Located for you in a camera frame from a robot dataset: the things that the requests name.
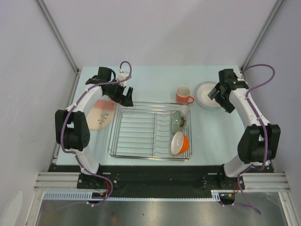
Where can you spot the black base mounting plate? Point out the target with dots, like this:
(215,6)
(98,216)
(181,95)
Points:
(155,182)

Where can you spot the green floral bowl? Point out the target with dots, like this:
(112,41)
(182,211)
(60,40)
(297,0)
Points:
(178,122)

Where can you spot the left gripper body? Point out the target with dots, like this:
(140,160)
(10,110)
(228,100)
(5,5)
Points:
(115,90)

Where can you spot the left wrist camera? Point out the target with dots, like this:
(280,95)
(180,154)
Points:
(123,77)

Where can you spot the right aluminium frame post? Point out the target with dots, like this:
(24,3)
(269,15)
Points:
(263,32)

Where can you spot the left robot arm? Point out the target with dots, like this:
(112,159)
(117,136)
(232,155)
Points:
(71,127)

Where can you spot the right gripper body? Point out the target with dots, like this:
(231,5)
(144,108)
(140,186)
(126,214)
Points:
(225,104)

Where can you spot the aluminium front rail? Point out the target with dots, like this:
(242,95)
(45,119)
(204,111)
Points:
(254,182)

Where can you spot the pink cream floral plate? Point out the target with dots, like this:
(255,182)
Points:
(101,115)

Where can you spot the left aluminium frame post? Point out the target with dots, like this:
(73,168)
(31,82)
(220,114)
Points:
(56,33)

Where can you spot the aluminium frame post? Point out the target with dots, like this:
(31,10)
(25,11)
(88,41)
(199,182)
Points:
(56,33)
(263,32)

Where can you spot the white grey-rimmed deep plate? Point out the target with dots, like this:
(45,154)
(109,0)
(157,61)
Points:
(202,98)

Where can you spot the metal wire dish rack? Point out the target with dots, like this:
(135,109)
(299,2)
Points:
(144,131)

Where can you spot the white slotted cable duct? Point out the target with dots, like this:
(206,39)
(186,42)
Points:
(68,195)

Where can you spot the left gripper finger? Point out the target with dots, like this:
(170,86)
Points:
(118,99)
(127,99)

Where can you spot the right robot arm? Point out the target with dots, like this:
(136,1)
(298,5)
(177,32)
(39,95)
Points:
(259,142)

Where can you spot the orange white bowl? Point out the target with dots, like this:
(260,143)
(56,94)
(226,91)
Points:
(179,143)

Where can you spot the orange white mug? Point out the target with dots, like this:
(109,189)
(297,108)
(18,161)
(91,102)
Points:
(183,95)

